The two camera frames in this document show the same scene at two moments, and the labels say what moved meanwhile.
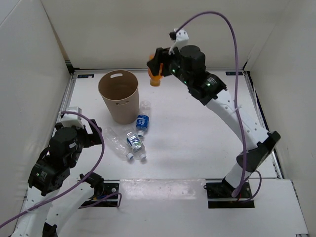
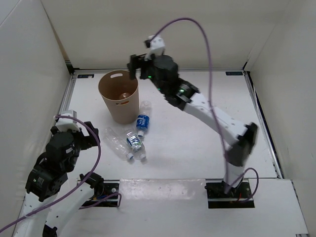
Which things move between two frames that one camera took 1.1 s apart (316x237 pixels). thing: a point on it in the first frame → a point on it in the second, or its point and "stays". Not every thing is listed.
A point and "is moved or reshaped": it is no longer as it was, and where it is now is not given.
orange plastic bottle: x=155 y=80 is moved or reshaped
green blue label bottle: x=136 y=144 stays
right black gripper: x=163 y=55 → x=139 y=60
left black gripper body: x=85 y=139 stays
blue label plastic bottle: x=142 y=119 stays
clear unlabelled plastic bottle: x=117 y=142 stays
